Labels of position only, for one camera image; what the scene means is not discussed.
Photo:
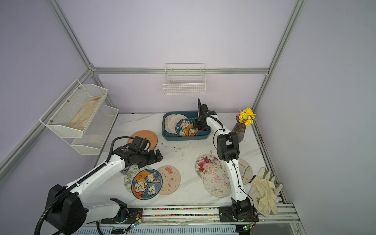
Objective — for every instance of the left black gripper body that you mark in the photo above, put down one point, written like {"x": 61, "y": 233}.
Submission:
{"x": 148, "y": 158}

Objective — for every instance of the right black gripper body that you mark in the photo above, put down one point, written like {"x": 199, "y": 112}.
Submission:
{"x": 200, "y": 122}

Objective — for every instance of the teal plastic storage box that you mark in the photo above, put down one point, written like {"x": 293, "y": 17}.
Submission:
{"x": 175, "y": 137}

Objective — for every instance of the blue yellow cartoon coaster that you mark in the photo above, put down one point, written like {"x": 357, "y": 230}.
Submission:
{"x": 185, "y": 128}

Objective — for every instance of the pink kitty round coaster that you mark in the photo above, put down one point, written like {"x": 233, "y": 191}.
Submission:
{"x": 173, "y": 122}

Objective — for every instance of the white butterfly round coaster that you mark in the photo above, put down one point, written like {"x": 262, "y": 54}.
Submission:
{"x": 166, "y": 123}

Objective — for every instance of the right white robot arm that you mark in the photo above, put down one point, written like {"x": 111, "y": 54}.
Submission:
{"x": 228, "y": 151}

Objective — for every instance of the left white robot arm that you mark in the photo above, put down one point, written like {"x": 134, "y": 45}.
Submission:
{"x": 66, "y": 207}

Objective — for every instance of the green white flower bunny coaster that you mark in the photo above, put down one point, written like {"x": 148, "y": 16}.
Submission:
{"x": 130, "y": 175}

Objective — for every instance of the orange woven round coaster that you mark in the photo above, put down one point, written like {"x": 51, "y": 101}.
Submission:
{"x": 149, "y": 135}

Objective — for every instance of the blue denim bear coaster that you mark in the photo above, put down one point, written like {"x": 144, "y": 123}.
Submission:
{"x": 125, "y": 170}

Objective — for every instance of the blue orange cartoon coaster left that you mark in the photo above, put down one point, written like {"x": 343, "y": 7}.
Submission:
{"x": 147, "y": 184}

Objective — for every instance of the pink bunny bow coaster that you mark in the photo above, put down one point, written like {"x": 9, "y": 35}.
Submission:
{"x": 171, "y": 179}

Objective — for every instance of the red rose round coaster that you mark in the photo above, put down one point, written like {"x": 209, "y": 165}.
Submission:
{"x": 205, "y": 163}

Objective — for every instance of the yellow flower bunch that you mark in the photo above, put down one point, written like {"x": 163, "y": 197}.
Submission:
{"x": 246, "y": 116}

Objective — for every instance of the white pink butterfly coaster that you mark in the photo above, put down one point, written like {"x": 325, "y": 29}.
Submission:
{"x": 217, "y": 183}

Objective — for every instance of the beige cloth in shelf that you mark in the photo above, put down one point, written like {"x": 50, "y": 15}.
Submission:
{"x": 86, "y": 111}

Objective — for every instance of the beige puppy round coaster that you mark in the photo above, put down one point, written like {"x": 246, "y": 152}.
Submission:
{"x": 245, "y": 171}

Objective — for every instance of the white mesh two-tier shelf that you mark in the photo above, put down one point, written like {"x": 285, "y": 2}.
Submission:
{"x": 92, "y": 139}

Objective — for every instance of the cream work gloves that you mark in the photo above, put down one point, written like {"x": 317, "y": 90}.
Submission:
{"x": 265, "y": 191}

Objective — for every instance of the white wire wall basket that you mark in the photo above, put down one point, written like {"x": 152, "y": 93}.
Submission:
{"x": 184, "y": 78}

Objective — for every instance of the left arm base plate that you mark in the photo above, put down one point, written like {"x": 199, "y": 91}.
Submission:
{"x": 129, "y": 216}

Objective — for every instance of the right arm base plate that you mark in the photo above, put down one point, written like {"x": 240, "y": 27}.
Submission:
{"x": 239, "y": 211}

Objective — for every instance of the aluminium mounting rail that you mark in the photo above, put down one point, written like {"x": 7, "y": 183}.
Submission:
{"x": 185, "y": 215}

